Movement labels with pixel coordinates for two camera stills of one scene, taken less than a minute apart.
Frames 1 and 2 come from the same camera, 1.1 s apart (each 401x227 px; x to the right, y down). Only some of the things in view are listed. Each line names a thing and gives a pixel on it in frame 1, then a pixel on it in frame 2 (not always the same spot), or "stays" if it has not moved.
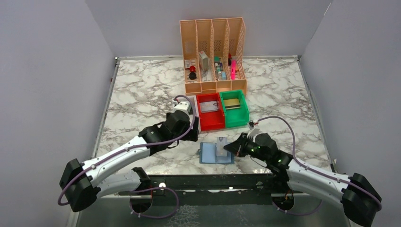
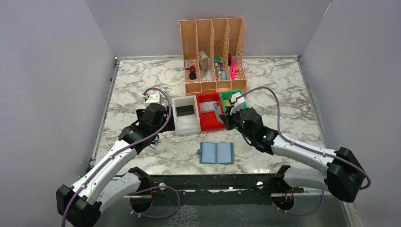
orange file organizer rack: [214, 55] stays
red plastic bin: [211, 120] stays
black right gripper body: [248, 146] to [234, 121]
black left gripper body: [192, 135] to [170, 125]
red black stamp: [192, 74] stays
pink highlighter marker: [233, 69] stays
